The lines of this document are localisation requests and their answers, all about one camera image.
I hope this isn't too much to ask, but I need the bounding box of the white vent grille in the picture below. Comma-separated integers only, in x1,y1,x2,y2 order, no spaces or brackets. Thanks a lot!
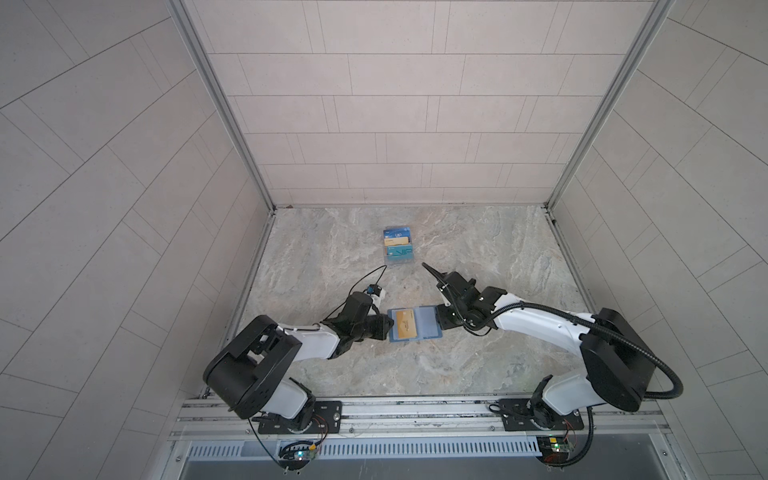
187,436,542,461

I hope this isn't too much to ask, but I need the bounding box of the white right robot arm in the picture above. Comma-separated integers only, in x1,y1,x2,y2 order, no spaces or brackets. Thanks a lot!
424,265,656,424

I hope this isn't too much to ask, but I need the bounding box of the black corrugated cable conduit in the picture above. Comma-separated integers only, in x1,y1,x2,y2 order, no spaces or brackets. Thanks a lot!
421,262,685,400

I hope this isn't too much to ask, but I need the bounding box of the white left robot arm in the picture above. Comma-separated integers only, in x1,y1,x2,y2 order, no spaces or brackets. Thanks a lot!
202,285,394,431

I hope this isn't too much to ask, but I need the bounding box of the left circuit board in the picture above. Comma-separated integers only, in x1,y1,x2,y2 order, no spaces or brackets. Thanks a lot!
278,440,320,471

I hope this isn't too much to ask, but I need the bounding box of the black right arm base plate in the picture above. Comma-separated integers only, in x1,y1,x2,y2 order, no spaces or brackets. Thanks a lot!
488,398,585,432

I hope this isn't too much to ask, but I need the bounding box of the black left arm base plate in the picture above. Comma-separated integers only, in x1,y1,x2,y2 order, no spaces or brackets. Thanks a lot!
254,400,343,435

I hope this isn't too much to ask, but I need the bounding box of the gold VIP card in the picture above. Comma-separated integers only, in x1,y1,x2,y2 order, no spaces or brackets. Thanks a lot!
393,309,418,341

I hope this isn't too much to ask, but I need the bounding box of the circuit board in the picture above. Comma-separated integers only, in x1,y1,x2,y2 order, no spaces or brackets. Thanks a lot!
278,440,320,471
536,436,573,465

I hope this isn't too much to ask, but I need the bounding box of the aluminium corner post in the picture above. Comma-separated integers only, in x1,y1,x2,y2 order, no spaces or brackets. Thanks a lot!
544,0,675,212
168,0,277,216

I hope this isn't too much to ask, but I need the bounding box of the teal VIP card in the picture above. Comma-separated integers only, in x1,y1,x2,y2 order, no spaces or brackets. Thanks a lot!
386,244,414,262

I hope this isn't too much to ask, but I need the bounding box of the blue-grey card holder wallet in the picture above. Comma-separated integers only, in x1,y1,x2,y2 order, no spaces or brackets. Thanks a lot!
388,306,443,343

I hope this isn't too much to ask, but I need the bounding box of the dark blue VIP card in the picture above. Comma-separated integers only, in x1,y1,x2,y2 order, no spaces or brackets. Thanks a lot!
384,226,411,238

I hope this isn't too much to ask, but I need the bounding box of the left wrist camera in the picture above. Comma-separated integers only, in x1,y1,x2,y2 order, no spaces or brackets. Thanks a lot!
365,284,386,306

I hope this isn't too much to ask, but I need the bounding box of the right circuit board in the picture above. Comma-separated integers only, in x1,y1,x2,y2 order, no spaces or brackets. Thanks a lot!
536,436,573,465

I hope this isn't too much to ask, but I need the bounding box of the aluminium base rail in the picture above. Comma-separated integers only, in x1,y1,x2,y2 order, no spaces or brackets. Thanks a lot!
170,394,671,441

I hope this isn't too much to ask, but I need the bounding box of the left aluminium corner post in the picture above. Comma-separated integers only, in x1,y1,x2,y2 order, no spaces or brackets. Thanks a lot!
168,0,277,216

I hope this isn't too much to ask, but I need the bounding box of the thin black camera cable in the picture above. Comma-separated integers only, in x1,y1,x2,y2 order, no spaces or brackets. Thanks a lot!
320,264,389,322

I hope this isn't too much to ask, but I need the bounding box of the right aluminium corner post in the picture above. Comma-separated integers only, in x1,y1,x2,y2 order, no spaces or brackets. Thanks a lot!
544,0,675,212

